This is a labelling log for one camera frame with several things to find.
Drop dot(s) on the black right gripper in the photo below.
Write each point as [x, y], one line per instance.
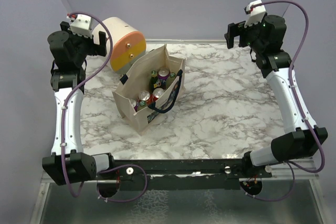
[237, 29]

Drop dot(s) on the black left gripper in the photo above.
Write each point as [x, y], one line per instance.
[100, 49]

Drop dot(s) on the beige canvas tote bag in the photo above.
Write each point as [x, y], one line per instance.
[137, 80]

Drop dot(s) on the green Perrier bottle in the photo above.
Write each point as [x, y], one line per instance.
[154, 81]

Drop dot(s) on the purple Fanta can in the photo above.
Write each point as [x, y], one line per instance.
[163, 75]
[134, 104]

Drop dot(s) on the red cola can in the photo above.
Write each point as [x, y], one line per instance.
[145, 96]
[157, 93]

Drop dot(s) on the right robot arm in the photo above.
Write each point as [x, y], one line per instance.
[302, 136]

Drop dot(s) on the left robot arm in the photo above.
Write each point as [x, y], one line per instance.
[68, 163]

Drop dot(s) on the white round drawer box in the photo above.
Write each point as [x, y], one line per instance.
[128, 44]

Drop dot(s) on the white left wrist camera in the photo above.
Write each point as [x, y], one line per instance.
[81, 25]

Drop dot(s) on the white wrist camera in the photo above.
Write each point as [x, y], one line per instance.
[255, 14]
[81, 25]

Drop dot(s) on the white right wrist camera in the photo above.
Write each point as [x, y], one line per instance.
[255, 14]

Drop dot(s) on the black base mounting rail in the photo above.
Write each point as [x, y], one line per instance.
[180, 174]

